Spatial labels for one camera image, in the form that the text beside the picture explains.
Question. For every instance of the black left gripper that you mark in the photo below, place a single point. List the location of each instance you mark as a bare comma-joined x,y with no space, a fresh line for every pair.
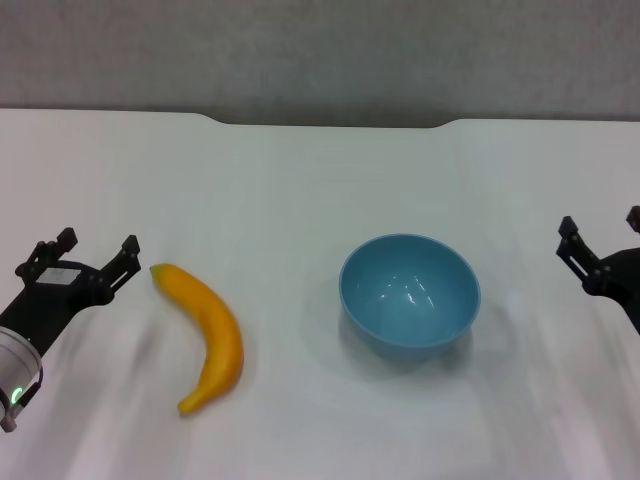
55,305

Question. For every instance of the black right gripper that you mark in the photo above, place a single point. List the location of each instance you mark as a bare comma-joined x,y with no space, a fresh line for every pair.
627,280

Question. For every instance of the yellow banana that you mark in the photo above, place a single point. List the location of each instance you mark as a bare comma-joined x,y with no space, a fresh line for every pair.
220,320

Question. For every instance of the blue plastic bowl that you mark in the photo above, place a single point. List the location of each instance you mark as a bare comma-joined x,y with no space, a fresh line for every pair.
410,320

